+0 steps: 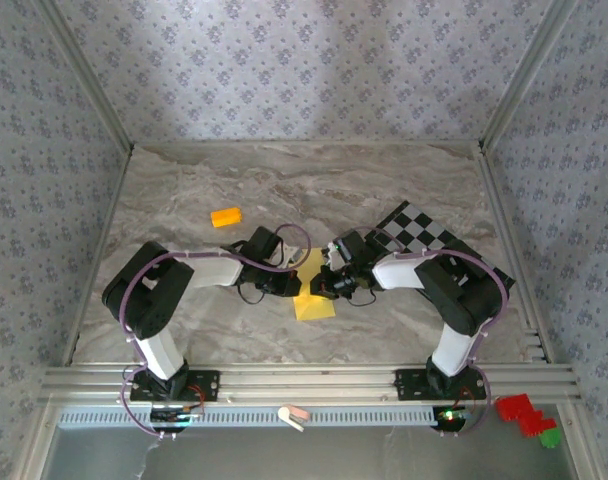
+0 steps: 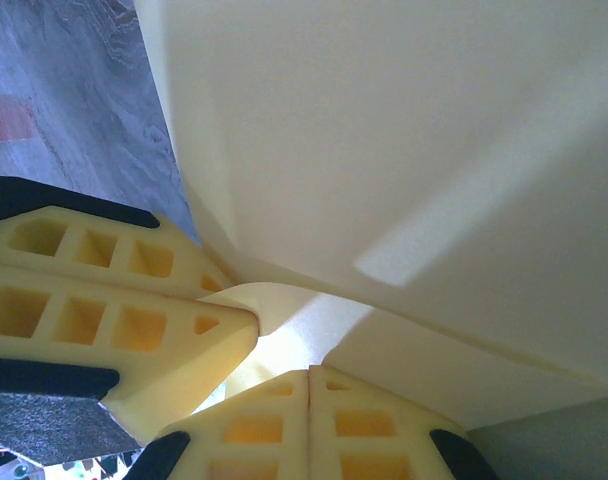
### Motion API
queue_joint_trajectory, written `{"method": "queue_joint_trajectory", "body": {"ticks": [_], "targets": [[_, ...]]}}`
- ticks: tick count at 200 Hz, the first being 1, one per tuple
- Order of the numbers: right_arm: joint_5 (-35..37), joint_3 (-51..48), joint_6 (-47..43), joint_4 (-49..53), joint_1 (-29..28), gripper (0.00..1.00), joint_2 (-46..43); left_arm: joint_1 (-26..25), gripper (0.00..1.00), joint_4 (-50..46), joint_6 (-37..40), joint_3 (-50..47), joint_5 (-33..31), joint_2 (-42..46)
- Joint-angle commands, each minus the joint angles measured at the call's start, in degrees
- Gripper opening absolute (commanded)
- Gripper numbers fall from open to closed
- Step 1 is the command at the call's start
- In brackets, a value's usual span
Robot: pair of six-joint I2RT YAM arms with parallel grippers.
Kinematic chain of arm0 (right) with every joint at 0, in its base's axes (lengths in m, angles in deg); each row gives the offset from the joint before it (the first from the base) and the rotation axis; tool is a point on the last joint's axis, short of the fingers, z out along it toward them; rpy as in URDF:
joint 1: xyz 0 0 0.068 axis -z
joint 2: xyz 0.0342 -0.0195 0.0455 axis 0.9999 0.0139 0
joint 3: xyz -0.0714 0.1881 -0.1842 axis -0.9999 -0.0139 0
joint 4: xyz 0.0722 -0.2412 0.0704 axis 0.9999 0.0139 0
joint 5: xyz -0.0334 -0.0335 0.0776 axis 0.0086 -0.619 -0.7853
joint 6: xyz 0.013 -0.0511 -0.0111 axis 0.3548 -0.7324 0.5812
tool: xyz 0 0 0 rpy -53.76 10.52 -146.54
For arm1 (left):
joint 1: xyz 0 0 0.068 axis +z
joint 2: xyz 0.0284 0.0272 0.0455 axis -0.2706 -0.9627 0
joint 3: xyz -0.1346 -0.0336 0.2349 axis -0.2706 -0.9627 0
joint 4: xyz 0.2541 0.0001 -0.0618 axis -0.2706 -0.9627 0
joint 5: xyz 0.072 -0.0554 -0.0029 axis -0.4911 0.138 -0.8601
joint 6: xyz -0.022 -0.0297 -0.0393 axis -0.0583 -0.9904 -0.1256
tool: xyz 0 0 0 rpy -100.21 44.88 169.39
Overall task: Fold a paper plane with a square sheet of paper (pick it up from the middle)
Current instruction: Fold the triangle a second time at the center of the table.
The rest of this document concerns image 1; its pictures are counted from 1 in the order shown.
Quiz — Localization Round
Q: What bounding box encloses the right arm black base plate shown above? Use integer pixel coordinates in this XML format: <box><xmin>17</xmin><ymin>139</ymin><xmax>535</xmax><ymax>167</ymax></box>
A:
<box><xmin>393</xmin><ymin>368</ymin><xmax>488</xmax><ymax>402</ymax></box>

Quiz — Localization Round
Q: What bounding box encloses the white pink clip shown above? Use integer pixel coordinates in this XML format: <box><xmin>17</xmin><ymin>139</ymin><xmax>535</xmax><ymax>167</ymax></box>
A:
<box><xmin>277</xmin><ymin>404</ymin><xmax>311</xmax><ymax>432</ymax></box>

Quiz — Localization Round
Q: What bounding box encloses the orange block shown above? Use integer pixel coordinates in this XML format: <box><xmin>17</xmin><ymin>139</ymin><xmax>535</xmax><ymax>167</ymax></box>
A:
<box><xmin>210</xmin><ymin>207</ymin><xmax>244</xmax><ymax>230</ymax></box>

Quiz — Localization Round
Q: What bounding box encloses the aluminium corner post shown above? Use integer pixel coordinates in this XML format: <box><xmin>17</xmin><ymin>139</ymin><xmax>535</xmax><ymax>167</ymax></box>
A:
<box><xmin>33</xmin><ymin>0</ymin><xmax>135</xmax><ymax>154</ymax></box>
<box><xmin>481</xmin><ymin>0</ymin><xmax>580</xmax><ymax>154</ymax></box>

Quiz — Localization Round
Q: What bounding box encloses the grey metal sheet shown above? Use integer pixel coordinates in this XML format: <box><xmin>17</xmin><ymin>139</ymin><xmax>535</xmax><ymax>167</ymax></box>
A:
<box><xmin>46</xmin><ymin>427</ymin><xmax>580</xmax><ymax>480</ymax></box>

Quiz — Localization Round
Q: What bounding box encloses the aluminium side rail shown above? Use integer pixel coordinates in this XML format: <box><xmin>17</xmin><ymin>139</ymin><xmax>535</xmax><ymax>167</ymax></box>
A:
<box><xmin>476</xmin><ymin>149</ymin><xmax>553</xmax><ymax>364</ymax></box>

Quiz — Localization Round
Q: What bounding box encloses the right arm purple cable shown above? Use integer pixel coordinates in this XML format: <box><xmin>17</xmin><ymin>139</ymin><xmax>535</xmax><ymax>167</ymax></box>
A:
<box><xmin>356</xmin><ymin>227</ymin><xmax>510</xmax><ymax>439</ymax></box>

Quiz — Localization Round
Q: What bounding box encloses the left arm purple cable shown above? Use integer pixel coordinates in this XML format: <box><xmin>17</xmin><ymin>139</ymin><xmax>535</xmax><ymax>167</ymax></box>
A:
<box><xmin>118</xmin><ymin>223</ymin><xmax>313</xmax><ymax>441</ymax></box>

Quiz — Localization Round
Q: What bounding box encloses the right gripper thin black cable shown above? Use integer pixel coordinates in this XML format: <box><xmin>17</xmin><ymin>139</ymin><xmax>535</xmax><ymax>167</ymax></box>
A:
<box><xmin>343</xmin><ymin>289</ymin><xmax>381</xmax><ymax>308</ymax></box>

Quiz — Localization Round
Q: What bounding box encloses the pale yellow paper sheet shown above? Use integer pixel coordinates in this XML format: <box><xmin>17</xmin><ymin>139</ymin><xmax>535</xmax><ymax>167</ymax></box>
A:
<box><xmin>292</xmin><ymin>247</ymin><xmax>338</xmax><ymax>322</ymax></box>

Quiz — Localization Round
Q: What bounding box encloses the left gripper thin black cable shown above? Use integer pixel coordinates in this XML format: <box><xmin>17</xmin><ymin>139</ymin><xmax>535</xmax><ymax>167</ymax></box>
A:
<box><xmin>235</xmin><ymin>282</ymin><xmax>266</xmax><ymax>306</ymax></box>

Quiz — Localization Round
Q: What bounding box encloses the black grey checkerboard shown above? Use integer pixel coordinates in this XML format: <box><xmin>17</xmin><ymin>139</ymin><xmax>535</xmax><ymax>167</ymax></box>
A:
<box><xmin>366</xmin><ymin>200</ymin><xmax>516</xmax><ymax>301</ymax></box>

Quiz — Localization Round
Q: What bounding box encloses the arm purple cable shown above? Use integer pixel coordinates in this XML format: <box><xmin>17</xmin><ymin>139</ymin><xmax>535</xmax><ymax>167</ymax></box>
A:
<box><xmin>356</xmin><ymin>227</ymin><xmax>510</xmax><ymax>439</ymax></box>
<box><xmin>118</xmin><ymin>223</ymin><xmax>313</xmax><ymax>441</ymax></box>

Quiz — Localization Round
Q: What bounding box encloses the red toy brick stack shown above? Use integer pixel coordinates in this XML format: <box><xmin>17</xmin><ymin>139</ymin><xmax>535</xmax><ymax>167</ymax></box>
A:
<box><xmin>494</xmin><ymin>393</ymin><xmax>558</xmax><ymax>439</ymax></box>

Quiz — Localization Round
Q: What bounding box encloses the grey slotted cable duct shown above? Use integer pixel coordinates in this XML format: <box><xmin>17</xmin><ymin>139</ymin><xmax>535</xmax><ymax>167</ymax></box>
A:
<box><xmin>58</xmin><ymin>404</ymin><xmax>445</xmax><ymax>429</ymax></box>

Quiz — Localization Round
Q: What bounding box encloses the gripper thin black cable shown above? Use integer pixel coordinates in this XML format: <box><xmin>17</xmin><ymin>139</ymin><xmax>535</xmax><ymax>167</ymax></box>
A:
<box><xmin>235</xmin><ymin>282</ymin><xmax>266</xmax><ymax>306</ymax></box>
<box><xmin>343</xmin><ymin>289</ymin><xmax>381</xmax><ymax>308</ymax></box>

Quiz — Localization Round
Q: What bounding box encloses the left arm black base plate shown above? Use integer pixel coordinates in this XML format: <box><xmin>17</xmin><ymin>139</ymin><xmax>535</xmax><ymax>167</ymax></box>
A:
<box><xmin>129</xmin><ymin>368</ymin><xmax>221</xmax><ymax>404</ymax></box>

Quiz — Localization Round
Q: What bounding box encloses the aluminium frame rail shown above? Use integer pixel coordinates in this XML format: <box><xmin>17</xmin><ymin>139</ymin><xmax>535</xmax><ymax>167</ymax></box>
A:
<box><xmin>38</xmin><ymin>363</ymin><xmax>583</xmax><ymax>406</ymax></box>

